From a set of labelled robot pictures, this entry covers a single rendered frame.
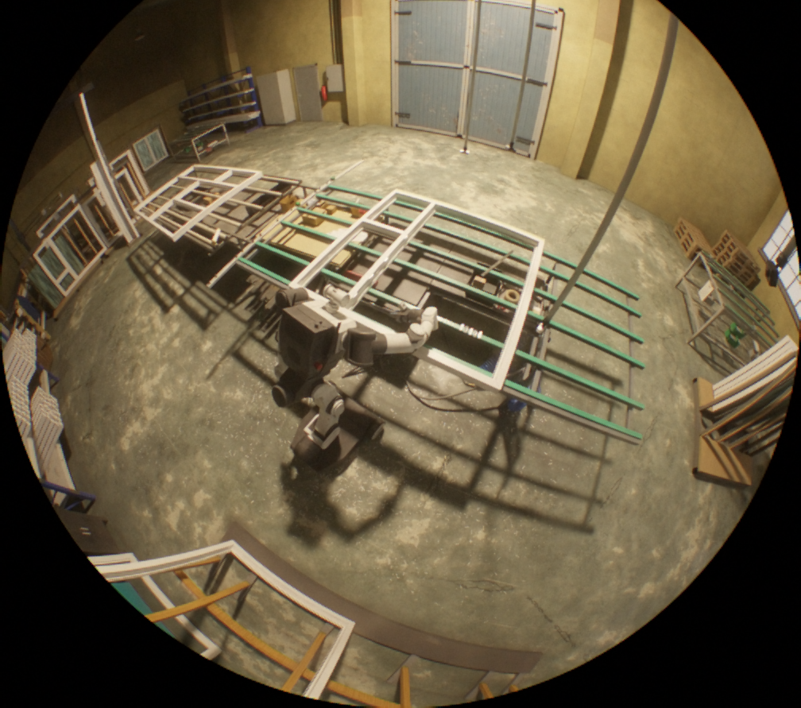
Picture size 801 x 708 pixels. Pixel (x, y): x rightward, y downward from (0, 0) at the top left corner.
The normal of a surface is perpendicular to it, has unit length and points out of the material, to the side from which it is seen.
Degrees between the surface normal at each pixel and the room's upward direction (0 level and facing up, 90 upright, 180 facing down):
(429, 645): 0
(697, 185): 90
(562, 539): 0
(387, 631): 0
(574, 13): 90
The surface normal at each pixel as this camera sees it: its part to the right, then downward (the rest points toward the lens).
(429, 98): -0.47, 0.70
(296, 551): 0.00, -0.60
